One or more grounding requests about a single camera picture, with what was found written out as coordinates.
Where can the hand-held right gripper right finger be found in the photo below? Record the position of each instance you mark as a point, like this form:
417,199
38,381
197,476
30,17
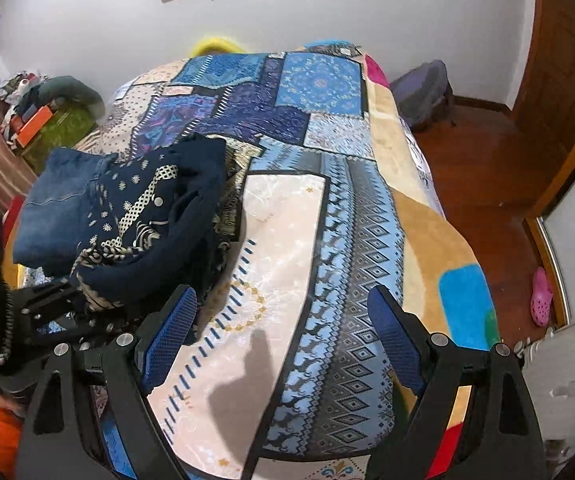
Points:
397,340

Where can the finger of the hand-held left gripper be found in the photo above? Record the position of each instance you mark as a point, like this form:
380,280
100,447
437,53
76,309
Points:
47,296
87,329

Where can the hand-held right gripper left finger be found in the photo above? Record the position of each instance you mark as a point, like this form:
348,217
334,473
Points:
167,335

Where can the navy white patterned garment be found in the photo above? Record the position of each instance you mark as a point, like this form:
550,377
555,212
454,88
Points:
127,195

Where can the plain navy garment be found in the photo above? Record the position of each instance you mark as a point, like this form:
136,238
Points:
202,190

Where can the red cloth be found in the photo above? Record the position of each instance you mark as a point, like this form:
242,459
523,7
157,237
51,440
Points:
13,215

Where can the folded blue jeans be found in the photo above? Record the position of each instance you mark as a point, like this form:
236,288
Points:
52,210

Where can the blue patchwork bedspread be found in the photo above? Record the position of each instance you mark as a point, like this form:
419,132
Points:
277,260

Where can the pink clog shoe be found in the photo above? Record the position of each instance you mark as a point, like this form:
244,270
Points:
541,297

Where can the orange box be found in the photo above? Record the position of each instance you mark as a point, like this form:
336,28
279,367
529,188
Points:
32,125

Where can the green storage box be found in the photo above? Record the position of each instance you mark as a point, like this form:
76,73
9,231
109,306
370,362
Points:
67,132

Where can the white cabinet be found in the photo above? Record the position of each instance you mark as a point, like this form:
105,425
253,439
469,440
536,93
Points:
562,385

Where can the white plastic bag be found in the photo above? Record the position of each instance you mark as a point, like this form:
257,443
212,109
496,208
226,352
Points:
12,90

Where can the grey green cloth bundle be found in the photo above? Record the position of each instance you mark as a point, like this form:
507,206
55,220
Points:
72,90

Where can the grey purple backpack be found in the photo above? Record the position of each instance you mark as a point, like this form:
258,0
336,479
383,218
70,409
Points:
425,95

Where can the yellow pillow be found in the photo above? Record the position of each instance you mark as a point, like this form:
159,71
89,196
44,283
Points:
217,45

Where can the wooden door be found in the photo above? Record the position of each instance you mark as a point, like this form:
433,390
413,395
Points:
562,70

